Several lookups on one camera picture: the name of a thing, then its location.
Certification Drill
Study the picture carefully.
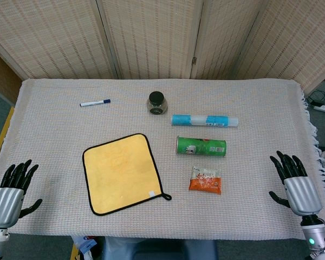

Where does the blue white plastic bag roll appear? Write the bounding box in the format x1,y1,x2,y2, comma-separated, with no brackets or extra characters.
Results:
171,114,239,128

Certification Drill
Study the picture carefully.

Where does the green chips can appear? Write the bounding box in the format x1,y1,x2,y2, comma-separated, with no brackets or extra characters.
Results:
175,136,228,158

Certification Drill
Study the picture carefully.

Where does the round glass jar black lid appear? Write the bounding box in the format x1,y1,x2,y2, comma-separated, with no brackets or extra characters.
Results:
146,91,168,115

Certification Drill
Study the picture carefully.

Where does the orange white snack packet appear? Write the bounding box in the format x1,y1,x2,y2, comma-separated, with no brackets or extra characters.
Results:
188,165,223,195

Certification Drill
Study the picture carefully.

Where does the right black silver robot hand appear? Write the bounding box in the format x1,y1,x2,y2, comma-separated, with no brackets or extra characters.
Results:
269,151,323,217

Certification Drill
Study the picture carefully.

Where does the pale woven tablecloth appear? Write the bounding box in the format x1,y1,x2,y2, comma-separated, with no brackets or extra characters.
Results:
0,78,325,241

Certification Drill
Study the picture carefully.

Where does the yellow cloth with black back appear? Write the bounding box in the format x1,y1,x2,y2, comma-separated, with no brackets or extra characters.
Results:
82,133,172,217

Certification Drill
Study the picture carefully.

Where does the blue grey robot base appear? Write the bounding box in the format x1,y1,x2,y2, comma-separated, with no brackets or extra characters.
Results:
101,236,219,260

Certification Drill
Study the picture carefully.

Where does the woven folding screen panel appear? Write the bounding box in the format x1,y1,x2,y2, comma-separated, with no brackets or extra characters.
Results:
0,0,121,80
234,0,325,94
191,0,262,80
96,0,204,80

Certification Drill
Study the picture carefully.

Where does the white marker blue cap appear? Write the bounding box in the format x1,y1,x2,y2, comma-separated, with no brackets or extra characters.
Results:
80,99,111,107

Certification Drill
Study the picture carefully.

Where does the blue white printed package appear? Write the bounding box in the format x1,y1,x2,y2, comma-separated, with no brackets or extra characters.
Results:
69,235,99,260

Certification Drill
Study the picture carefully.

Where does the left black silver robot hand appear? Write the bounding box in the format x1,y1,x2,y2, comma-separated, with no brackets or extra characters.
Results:
0,159,43,228

